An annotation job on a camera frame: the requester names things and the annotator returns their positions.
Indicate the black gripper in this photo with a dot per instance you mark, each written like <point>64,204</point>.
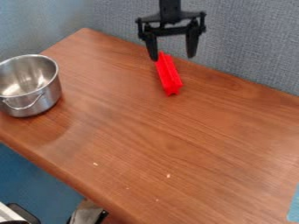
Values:
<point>184,22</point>

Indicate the red star-shaped block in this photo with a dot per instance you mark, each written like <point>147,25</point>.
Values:
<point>168,75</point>

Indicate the stainless steel pot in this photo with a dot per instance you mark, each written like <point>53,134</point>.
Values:
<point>29,85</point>

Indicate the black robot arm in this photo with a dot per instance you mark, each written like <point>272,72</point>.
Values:
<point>168,7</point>

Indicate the black object at bottom left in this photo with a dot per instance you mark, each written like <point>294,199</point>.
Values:
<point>28,216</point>

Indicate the white object at corner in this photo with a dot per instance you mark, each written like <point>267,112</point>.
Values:
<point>8,216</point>

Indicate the grey table leg bracket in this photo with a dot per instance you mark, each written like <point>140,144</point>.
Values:
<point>87,213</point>

